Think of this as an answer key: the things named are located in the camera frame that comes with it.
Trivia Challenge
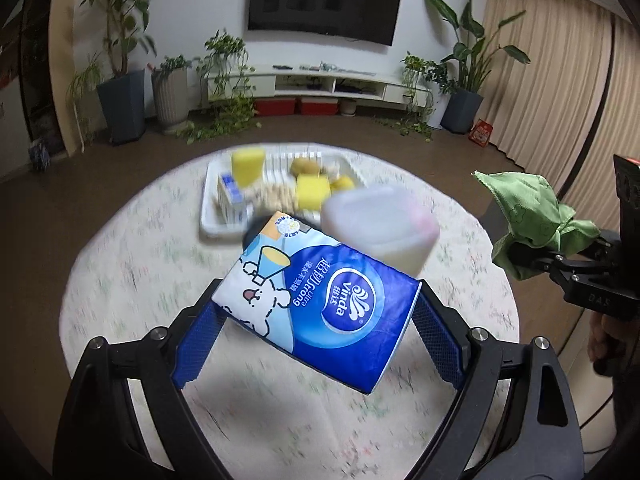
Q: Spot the yellow egg-shaped sponge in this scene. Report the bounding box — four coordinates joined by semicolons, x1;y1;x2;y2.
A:
330;176;356;193

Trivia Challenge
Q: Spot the large yellow sponge block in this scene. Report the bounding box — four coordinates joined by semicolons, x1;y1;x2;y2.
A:
296;174;332;211

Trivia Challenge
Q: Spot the small blue tissue pack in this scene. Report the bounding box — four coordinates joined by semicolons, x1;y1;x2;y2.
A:
217;172;250;224

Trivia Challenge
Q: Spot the trailing green vine plant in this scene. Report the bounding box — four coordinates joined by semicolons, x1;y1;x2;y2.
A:
178;28;256;144

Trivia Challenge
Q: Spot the tall leafy houseplant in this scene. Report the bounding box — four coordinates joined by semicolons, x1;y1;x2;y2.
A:
80;0;157;78

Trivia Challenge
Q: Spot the white plastic tray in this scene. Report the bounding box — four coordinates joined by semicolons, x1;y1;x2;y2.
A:
200;145;367;240

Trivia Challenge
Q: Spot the ribbed grey planter pot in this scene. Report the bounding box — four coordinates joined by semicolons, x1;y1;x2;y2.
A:
152;67;189;134

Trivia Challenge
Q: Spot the floral white tablecloth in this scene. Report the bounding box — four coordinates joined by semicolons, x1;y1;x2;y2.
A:
60;150;520;479

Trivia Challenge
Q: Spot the round tan sponge ball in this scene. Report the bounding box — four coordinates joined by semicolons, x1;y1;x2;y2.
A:
290;157;322;178

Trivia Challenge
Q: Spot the dark blue planter pot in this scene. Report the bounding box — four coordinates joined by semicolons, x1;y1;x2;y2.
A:
96;70;145;145

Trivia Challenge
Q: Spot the translucent white plastic box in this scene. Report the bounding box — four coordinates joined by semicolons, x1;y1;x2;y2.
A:
320;185;439;278

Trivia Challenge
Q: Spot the person's right hand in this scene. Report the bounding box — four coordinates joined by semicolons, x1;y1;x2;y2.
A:
587;312;639;377

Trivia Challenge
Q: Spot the red storage box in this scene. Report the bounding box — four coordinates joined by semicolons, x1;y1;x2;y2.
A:
254;96;296;117
299;98;338;116

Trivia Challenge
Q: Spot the yellow rectangular sponge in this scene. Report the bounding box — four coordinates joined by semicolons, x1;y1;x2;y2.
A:
231;148;266;188

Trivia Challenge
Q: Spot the beige curtain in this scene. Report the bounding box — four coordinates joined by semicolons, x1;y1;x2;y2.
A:
480;0;639;230

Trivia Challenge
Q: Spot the cream chenille mitt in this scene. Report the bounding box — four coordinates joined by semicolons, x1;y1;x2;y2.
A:
244;182;297;212

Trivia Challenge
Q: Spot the white tv cabinet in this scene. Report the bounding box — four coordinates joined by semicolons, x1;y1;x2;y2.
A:
204;63;436;111

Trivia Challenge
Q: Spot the large-leaf plant in pot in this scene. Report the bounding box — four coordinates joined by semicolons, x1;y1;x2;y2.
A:
425;0;530;134

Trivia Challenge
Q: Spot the black cylindrical container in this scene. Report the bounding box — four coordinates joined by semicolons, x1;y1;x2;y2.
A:
242;214;271;250

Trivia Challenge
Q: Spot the green cloth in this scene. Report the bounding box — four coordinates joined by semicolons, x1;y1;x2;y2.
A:
474;171;601;281

